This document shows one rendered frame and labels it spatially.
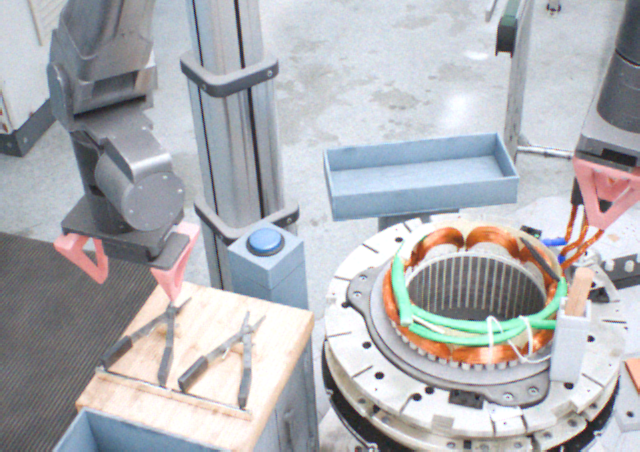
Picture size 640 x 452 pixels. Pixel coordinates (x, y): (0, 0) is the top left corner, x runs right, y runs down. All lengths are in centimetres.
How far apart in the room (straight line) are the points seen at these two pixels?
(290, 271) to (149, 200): 45
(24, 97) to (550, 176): 175
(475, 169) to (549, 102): 208
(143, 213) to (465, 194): 57
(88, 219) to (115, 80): 17
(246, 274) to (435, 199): 27
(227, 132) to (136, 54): 54
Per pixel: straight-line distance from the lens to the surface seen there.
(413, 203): 122
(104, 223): 87
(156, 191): 76
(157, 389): 97
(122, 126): 79
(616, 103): 73
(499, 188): 124
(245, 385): 94
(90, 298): 266
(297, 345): 101
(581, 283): 86
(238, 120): 127
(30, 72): 325
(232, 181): 132
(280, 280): 117
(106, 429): 100
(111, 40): 72
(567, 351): 92
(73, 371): 248
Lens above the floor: 181
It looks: 40 degrees down
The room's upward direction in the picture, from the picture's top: 3 degrees counter-clockwise
